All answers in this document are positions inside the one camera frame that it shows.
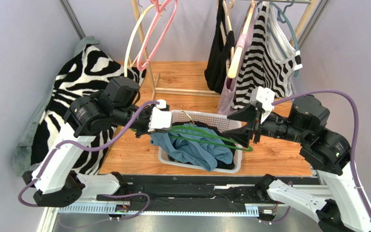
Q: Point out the lilac ribbed tank top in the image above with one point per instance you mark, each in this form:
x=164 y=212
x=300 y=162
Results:
x=228 y=94

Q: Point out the white perforated plastic basket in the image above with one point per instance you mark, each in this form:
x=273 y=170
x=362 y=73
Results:
x=214 y=120

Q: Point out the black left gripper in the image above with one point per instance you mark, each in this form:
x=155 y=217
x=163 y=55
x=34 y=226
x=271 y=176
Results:
x=139 y=132

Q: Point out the green hanger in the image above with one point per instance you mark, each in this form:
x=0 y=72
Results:
x=201 y=133

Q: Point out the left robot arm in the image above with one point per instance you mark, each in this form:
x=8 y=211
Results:
x=92 y=123

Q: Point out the black mounting rail base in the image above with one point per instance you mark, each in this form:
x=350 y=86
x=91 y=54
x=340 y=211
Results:
x=182 y=195

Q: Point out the zebra print blanket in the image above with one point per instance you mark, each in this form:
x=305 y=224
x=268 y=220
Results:
x=88 y=72

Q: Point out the blue ribbed tank top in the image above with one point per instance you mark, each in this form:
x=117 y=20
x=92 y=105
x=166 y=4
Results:
x=192 y=148

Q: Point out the wooden hanger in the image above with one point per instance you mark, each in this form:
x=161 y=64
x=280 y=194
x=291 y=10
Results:
x=226 y=27
x=242 y=42

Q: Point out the cream plastic hanger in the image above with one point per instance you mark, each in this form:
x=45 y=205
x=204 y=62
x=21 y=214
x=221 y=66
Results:
x=128 y=63

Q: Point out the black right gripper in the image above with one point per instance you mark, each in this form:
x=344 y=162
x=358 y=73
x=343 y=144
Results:
x=256 y=123

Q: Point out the black white striped tank top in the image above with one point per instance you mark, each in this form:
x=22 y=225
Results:
x=269 y=62

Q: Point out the wooden clothes rack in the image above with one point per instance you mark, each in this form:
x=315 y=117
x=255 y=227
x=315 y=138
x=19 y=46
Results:
x=299 y=35

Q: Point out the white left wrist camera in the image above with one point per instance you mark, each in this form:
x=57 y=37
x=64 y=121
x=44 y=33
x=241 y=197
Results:
x=161 y=117

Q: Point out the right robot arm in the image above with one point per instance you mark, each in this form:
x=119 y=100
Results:
x=328 y=152

